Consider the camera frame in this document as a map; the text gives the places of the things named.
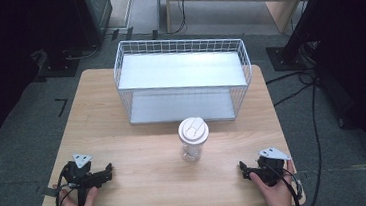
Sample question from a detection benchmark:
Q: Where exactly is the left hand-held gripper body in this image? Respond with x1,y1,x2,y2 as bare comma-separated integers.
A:
61,151,109,206

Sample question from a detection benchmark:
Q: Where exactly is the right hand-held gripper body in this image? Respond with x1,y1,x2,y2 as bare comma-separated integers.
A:
252,145,295,189

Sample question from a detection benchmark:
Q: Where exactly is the person's right hand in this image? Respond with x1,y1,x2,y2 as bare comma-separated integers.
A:
248,159,298,206

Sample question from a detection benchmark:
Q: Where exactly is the clear bottle with white lid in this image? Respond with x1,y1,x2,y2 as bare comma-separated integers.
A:
176,115,213,164

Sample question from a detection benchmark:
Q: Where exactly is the black stand base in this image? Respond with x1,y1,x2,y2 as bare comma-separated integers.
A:
264,41,317,75
35,46,83,81

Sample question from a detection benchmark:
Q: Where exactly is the dark cabinet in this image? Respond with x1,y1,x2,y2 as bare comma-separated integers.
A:
73,0,117,50

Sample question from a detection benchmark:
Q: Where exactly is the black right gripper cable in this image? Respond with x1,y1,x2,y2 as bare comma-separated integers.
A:
266,161,305,206

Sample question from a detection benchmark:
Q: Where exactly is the long black floor cable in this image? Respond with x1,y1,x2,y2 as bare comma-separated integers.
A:
295,70,330,206

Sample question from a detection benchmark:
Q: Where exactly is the short black floor cable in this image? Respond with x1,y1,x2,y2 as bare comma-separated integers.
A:
271,82,320,108

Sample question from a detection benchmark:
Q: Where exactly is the white wire shelf rack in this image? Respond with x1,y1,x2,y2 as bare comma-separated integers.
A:
110,29,258,132

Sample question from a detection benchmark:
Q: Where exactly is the black hanging cable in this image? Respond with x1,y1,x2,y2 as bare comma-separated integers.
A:
165,0,190,36

